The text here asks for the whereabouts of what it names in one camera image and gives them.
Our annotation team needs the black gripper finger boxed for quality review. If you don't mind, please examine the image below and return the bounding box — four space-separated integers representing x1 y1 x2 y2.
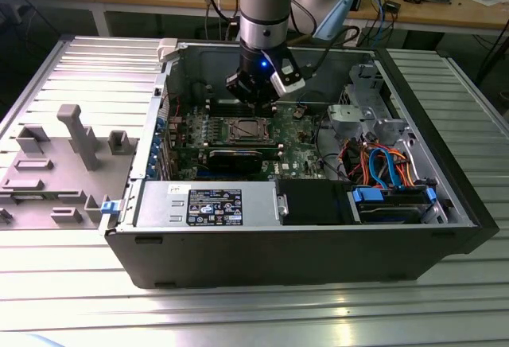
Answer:
255 94 280 119
225 67 259 110

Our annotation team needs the black RAM slot bank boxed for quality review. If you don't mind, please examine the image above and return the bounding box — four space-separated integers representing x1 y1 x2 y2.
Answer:
204 142 282 152
208 102 276 119

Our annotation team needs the green motherboard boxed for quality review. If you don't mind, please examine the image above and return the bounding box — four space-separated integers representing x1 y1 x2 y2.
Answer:
166 102 331 183

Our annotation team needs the black graphics card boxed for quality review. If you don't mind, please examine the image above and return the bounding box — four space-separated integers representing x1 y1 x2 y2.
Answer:
206 147 266 175

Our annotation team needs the silver drive bay cage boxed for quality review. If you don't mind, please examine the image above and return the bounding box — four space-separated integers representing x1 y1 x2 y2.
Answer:
337 62 393 111

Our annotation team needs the hard disk in blue carrier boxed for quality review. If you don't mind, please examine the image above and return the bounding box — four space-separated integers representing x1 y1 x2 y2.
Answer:
346 185 438 225

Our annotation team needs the silver power supply with label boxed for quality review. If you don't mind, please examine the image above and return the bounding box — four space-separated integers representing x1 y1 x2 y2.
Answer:
133 181 280 228

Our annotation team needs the black open PC case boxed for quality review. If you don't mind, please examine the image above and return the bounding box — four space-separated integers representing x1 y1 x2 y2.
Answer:
97 38 500 290

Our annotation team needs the grey plastic parts rack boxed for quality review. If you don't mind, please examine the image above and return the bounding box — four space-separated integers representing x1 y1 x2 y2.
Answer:
0 103 140 231

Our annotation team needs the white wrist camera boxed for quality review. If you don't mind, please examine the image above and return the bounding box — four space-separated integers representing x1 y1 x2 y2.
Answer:
269 53 307 96

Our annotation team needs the black camera cable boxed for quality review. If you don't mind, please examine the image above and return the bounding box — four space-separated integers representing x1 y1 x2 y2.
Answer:
289 0 361 82

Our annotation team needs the silver metal bracket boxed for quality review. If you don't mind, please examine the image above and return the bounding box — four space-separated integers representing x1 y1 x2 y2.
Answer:
328 103 410 145

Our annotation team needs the blue flat data wire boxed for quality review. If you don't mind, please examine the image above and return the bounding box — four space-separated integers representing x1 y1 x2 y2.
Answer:
381 148 403 192
367 146 389 189

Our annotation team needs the orange power wire bundle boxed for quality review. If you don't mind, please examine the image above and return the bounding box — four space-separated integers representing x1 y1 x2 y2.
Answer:
387 146 418 187

